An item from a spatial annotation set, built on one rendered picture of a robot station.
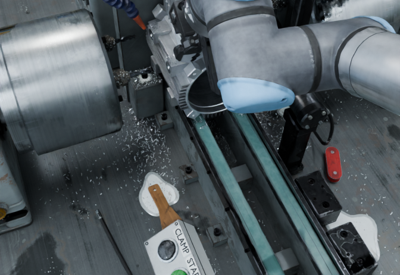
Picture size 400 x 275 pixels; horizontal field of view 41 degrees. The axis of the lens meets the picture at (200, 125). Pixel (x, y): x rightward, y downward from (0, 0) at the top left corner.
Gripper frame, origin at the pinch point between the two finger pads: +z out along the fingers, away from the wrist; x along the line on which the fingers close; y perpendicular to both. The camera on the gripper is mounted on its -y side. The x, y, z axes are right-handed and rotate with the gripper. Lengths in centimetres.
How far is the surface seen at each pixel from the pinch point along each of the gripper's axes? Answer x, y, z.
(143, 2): 3.3, 15.9, 8.4
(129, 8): 9.0, 11.0, -4.4
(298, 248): -8.9, -40.1, 1.3
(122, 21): 8.2, 14.2, 11.4
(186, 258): 14.7, -31.9, -17.1
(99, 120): 19.6, -6.0, 1.4
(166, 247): 16.8, -29.7, -15.3
